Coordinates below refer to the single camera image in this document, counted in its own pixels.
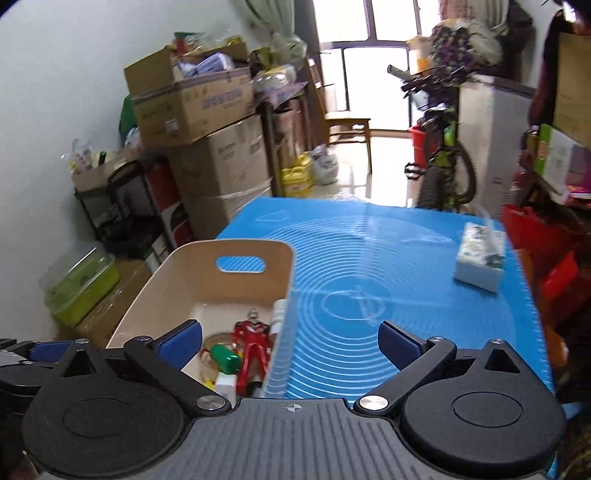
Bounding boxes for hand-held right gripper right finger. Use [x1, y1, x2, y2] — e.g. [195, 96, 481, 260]
[353, 320, 526, 417]

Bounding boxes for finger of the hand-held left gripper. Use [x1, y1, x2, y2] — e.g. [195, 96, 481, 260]
[0, 339, 77, 370]

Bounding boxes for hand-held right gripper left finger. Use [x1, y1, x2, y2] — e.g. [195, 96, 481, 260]
[55, 319, 232, 417]

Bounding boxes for green toy cylinder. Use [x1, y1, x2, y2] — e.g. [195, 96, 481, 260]
[210, 344, 243, 376]

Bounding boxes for white block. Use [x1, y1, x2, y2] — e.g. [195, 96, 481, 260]
[213, 371, 239, 403]

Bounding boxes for beige storage bin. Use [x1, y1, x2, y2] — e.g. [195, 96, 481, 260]
[105, 240, 296, 400]

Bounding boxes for red figure toy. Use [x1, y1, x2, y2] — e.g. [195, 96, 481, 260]
[232, 309, 271, 398]

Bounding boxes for green plastic container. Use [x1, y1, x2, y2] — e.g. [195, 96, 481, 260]
[39, 242, 121, 327]

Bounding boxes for blue silicone mat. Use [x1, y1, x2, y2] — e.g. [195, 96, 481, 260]
[215, 196, 555, 480]

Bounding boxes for tissue pack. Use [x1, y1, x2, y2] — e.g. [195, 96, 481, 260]
[454, 222, 507, 294]

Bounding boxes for red appliance box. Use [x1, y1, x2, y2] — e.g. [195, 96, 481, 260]
[148, 161, 195, 251]

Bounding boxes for black metal rack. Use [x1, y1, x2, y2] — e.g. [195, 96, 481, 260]
[74, 157, 185, 260]

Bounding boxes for red gift boxes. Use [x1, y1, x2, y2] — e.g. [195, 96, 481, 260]
[540, 251, 583, 320]

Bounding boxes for red shopping bag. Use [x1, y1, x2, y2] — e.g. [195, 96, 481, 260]
[501, 203, 579, 269]

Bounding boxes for small cardboard box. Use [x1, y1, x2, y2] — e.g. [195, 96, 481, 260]
[71, 138, 139, 193]

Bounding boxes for yellow oil jugs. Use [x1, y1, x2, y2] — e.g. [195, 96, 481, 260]
[281, 154, 315, 199]

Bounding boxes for white plastic bag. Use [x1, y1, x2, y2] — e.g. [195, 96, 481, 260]
[310, 144, 341, 186]

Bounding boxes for green black bicycle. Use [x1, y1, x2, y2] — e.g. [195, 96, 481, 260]
[387, 65, 477, 214]

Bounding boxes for dark wooden side table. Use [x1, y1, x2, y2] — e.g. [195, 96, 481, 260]
[521, 157, 591, 245]

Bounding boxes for white chest freezer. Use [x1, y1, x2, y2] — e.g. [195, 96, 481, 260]
[457, 74, 537, 219]

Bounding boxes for wooden chair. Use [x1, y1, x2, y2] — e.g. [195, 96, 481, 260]
[306, 54, 373, 175]

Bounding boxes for green bag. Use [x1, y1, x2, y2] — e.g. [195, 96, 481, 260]
[119, 93, 140, 149]

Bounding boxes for open cardboard box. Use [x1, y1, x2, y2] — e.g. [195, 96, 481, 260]
[124, 44, 257, 148]

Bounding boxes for green white carton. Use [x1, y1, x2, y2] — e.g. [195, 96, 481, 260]
[537, 123, 591, 195]

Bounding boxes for floral cloth bundle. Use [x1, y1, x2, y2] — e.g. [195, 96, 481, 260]
[431, 25, 472, 85]

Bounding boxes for balcony glass door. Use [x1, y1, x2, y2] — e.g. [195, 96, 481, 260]
[310, 0, 444, 134]

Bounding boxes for green curtain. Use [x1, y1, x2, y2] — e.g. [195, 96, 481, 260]
[244, 0, 308, 62]
[438, 0, 505, 66]

